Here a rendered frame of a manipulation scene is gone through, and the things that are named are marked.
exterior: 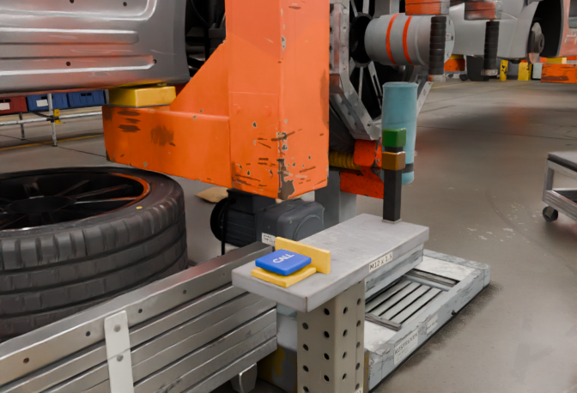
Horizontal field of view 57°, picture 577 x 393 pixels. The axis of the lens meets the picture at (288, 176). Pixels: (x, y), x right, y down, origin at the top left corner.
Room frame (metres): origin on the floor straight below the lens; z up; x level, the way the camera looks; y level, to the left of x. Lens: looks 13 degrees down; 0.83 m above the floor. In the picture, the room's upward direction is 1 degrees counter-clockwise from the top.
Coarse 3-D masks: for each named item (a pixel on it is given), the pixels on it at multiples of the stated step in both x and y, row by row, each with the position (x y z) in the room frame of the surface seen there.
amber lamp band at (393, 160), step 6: (384, 156) 1.13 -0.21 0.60; (390, 156) 1.12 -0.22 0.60; (396, 156) 1.11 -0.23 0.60; (402, 156) 1.12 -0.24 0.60; (384, 162) 1.13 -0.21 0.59; (390, 162) 1.12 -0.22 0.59; (396, 162) 1.11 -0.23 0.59; (402, 162) 1.12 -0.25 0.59; (384, 168) 1.13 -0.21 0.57; (390, 168) 1.12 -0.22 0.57; (396, 168) 1.11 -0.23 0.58; (402, 168) 1.12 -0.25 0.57
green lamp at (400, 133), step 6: (384, 132) 1.13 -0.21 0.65; (390, 132) 1.12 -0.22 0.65; (396, 132) 1.11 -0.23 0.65; (402, 132) 1.12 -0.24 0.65; (384, 138) 1.13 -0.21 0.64; (390, 138) 1.12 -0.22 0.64; (396, 138) 1.11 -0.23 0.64; (402, 138) 1.12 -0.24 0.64; (384, 144) 1.13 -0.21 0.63; (390, 144) 1.12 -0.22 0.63; (396, 144) 1.11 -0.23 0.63; (402, 144) 1.12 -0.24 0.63
